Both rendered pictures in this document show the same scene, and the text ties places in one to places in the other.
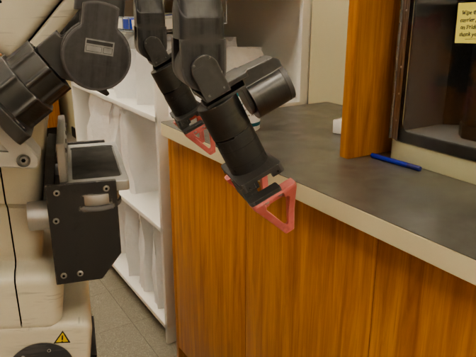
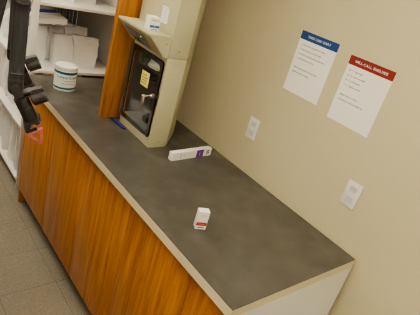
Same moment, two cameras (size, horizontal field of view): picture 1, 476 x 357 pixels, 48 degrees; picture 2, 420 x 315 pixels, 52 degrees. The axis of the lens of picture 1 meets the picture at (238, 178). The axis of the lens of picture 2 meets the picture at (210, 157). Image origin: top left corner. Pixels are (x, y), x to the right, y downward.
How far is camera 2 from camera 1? 1.26 m
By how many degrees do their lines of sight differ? 14
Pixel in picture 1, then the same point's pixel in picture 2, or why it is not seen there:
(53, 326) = not seen: outside the picture
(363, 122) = (109, 103)
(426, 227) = (100, 151)
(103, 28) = not seen: outside the picture
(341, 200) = (79, 135)
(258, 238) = (55, 143)
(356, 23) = (109, 62)
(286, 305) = (61, 174)
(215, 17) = (20, 74)
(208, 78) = (16, 92)
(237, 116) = (26, 104)
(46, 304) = not seen: outside the picture
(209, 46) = (17, 82)
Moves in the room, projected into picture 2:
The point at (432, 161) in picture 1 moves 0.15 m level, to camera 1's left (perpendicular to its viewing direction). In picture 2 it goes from (129, 127) to (101, 120)
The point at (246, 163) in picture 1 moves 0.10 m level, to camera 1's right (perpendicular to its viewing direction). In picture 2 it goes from (28, 119) to (53, 124)
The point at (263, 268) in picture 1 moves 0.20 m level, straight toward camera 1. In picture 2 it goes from (55, 156) to (45, 173)
